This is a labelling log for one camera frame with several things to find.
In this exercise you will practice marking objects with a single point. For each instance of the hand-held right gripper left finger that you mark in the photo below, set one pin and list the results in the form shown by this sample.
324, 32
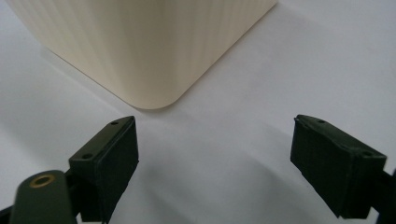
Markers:
104, 161

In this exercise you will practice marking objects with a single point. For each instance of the cream ribbed square container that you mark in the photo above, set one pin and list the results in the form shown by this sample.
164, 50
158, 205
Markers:
140, 46

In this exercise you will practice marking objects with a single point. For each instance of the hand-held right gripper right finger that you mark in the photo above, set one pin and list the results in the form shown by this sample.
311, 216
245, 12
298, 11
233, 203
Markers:
334, 168

